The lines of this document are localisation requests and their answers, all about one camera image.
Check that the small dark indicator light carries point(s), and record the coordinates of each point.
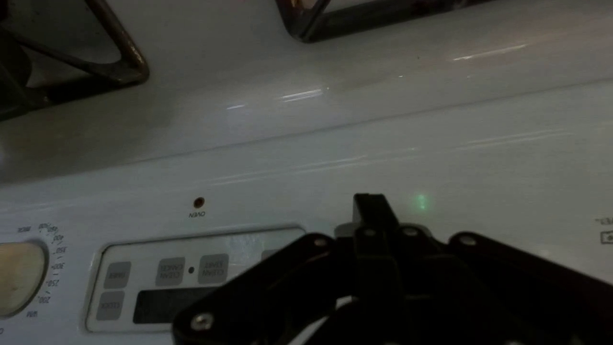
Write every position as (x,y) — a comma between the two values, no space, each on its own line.
(200,204)

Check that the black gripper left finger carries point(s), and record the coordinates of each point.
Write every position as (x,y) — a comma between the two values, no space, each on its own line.
(256,294)

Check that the white gas stove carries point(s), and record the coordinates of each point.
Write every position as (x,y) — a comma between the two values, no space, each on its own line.
(384,128)

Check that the stove clock button panel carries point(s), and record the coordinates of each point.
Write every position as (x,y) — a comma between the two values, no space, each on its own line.
(147,271)

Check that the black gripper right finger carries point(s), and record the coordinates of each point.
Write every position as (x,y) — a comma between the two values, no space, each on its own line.
(511,289)

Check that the black cast iron stove grate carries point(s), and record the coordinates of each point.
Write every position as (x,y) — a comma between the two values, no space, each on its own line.
(346,30)
(122,74)

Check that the round cream timer dial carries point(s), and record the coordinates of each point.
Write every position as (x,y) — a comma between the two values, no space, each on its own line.
(20,279)

